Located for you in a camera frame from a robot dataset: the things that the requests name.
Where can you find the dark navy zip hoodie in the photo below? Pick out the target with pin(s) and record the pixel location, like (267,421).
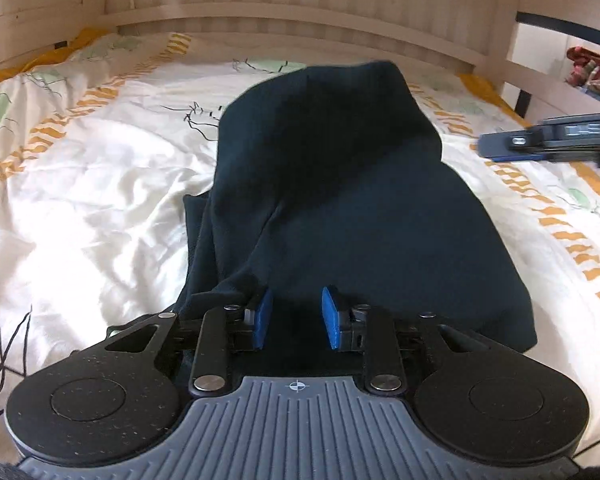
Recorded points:
(340,170)

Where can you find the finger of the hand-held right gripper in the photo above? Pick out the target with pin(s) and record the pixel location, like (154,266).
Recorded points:
(505,146)

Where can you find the black bed post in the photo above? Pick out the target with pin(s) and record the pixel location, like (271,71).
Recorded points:
(522,102)

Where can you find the white printed duvet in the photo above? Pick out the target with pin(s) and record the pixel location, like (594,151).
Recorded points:
(80,200)

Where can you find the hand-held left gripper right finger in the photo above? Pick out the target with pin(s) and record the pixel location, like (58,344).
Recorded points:
(330,317)

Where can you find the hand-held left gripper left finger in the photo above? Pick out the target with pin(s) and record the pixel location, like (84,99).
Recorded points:
(262,317)

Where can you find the pile of colourful clothes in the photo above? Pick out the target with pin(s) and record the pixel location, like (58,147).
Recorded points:
(595,67)

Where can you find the black bed rail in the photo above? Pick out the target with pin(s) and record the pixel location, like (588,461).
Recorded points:
(565,27)

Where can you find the yellow bedsheet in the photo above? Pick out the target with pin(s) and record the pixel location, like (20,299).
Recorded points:
(485,92)

